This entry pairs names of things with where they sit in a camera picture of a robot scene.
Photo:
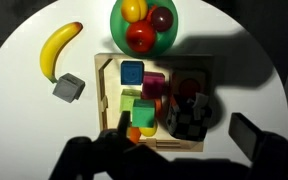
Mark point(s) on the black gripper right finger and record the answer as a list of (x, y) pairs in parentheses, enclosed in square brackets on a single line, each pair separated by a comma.
[(245, 136)]

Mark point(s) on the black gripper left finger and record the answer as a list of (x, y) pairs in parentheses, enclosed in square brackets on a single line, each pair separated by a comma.
[(124, 121)]

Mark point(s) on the gray toy block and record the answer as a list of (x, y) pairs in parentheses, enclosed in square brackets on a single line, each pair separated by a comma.
[(68, 88)]

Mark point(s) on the teal green block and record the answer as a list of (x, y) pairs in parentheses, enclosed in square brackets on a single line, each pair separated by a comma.
[(143, 113)]

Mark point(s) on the light green block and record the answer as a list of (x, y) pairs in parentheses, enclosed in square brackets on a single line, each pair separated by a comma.
[(126, 100)]

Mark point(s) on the magenta block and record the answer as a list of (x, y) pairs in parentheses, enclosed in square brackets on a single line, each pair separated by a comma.
[(153, 85)]

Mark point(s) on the blue block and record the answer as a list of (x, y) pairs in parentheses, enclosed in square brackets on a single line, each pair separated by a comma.
[(131, 72)]

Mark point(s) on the black white checkered block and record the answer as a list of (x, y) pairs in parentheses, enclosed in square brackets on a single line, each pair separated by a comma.
[(189, 118)]

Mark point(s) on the orange red patterned block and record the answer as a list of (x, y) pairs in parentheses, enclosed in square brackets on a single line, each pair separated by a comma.
[(188, 83)]

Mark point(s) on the wooden tray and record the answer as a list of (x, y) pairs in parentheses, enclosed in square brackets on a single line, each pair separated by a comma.
[(110, 63)]

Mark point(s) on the red toy apple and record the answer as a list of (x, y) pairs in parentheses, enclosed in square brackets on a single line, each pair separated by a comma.
[(140, 36)]

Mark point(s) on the green bowl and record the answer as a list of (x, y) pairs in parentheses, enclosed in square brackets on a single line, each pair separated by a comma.
[(166, 43)]

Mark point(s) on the yellow toy banana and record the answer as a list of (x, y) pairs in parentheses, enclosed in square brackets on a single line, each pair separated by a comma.
[(54, 50)]

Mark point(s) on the dark toy plum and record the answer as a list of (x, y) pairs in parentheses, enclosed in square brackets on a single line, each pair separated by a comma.
[(162, 18)]

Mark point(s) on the orange toy fruit piece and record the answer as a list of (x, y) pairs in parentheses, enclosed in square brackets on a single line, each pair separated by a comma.
[(150, 13)]

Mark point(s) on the yellow toy fruit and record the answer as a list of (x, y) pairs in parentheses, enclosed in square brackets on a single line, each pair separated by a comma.
[(134, 9)]

